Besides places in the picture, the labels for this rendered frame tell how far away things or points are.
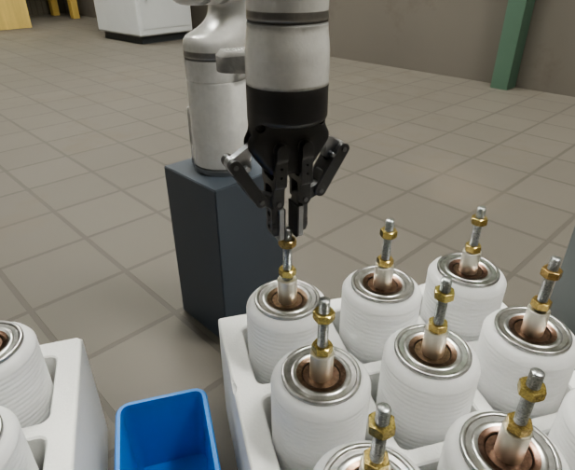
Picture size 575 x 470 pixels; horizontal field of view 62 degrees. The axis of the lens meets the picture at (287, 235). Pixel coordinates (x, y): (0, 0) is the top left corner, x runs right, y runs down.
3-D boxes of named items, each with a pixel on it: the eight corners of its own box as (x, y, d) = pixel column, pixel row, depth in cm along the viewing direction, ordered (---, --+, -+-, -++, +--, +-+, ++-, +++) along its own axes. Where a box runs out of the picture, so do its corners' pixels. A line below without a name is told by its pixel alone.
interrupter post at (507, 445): (502, 471, 37) (513, 444, 35) (486, 445, 39) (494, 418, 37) (530, 465, 37) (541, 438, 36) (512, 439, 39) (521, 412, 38)
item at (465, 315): (489, 371, 70) (520, 269, 61) (460, 411, 64) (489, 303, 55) (430, 340, 75) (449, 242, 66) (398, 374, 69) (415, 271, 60)
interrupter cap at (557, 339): (484, 338, 50) (485, 332, 50) (504, 301, 55) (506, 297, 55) (563, 369, 46) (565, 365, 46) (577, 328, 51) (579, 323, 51)
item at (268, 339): (290, 368, 70) (290, 267, 61) (337, 408, 64) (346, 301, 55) (237, 404, 65) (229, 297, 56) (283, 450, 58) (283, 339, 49)
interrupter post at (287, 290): (288, 292, 57) (288, 269, 55) (301, 301, 55) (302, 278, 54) (272, 300, 55) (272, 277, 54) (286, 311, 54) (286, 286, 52)
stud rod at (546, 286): (528, 316, 50) (548, 255, 46) (537, 314, 50) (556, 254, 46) (535, 322, 49) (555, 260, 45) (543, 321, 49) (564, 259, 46)
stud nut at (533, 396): (526, 404, 34) (528, 396, 33) (511, 386, 35) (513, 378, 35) (550, 400, 34) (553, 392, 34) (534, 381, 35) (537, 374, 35)
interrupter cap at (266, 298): (289, 275, 60) (289, 270, 60) (333, 303, 55) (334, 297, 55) (241, 299, 56) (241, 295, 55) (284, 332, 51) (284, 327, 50)
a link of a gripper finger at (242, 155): (252, 125, 45) (266, 142, 46) (217, 160, 45) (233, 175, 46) (261, 132, 43) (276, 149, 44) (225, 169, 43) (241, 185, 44)
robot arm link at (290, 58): (295, 63, 51) (295, -2, 47) (352, 85, 42) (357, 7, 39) (212, 71, 47) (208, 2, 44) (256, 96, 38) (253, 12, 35)
